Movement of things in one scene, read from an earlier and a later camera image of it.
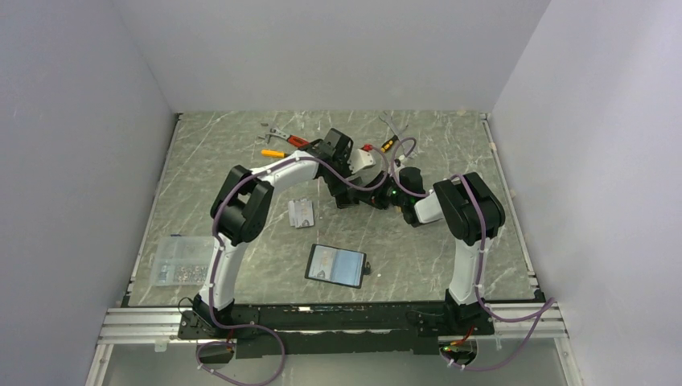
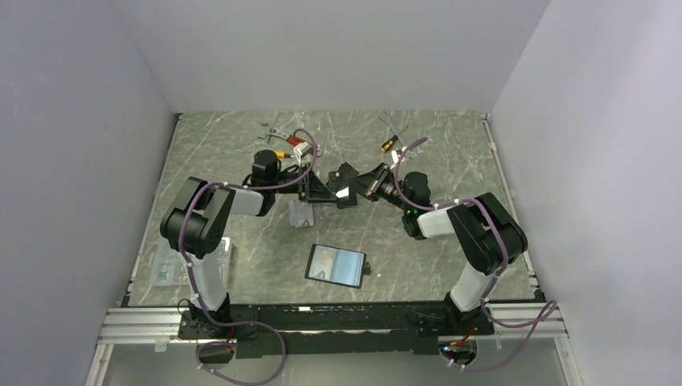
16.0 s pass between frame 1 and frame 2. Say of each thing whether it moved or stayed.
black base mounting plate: stayed
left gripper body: moved
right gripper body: stayed
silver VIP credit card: stayed
